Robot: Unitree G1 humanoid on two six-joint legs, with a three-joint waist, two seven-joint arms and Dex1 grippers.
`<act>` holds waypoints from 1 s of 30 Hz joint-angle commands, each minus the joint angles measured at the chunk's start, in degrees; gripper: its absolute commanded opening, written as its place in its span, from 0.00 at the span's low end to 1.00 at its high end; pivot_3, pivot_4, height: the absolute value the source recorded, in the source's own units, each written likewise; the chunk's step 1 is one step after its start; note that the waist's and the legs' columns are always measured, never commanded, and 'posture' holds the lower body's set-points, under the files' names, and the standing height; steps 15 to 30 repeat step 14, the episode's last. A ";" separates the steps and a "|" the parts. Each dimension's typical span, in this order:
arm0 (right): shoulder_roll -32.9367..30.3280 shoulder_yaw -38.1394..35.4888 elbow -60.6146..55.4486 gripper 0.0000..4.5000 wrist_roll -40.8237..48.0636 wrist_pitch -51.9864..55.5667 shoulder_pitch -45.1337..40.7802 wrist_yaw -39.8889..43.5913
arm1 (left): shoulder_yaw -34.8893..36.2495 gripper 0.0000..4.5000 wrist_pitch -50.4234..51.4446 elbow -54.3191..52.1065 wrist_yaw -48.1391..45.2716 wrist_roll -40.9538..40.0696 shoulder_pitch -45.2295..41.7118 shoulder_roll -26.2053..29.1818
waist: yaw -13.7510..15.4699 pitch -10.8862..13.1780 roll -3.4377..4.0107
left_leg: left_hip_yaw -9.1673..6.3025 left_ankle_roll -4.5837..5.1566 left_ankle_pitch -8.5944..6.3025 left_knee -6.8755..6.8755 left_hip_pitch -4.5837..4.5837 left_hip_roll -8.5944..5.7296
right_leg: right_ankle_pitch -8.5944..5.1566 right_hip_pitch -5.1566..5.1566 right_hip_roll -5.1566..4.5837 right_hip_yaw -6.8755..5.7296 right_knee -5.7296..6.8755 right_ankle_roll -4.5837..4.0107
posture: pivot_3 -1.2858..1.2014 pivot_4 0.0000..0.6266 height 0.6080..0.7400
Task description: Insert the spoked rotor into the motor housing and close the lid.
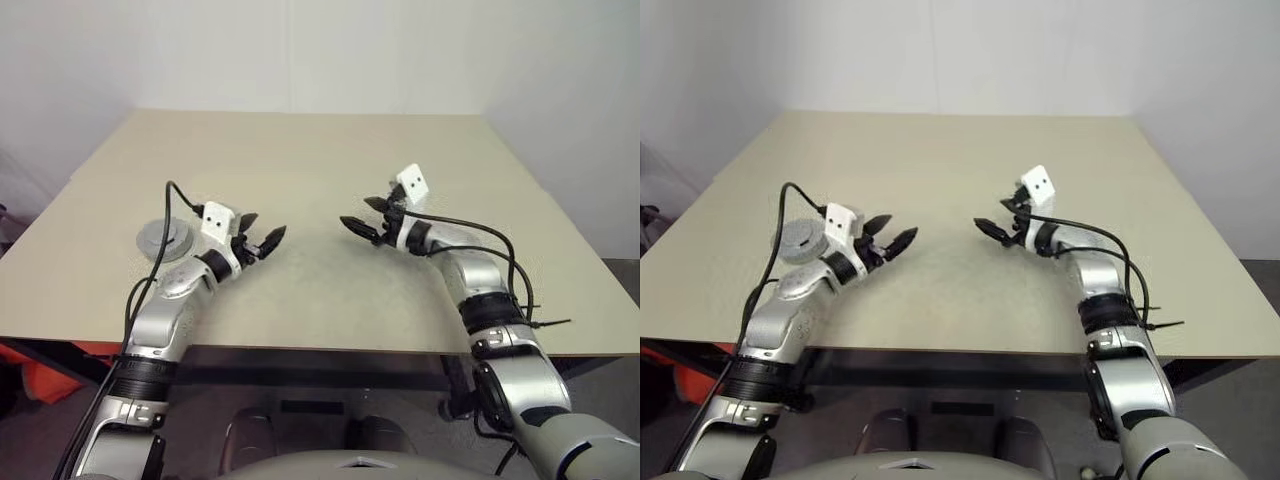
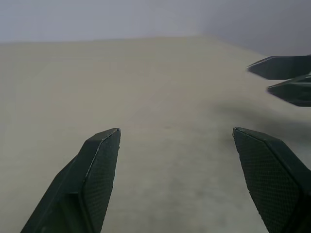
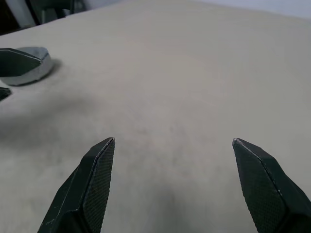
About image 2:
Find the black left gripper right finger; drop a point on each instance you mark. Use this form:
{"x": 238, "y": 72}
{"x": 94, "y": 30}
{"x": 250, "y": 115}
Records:
{"x": 274, "y": 179}

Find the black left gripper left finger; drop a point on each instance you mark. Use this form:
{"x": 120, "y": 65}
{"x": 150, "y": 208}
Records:
{"x": 87, "y": 184}

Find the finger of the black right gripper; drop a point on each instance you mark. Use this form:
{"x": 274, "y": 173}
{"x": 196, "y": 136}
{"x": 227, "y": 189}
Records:
{"x": 296, "y": 92}
{"x": 281, "y": 68}

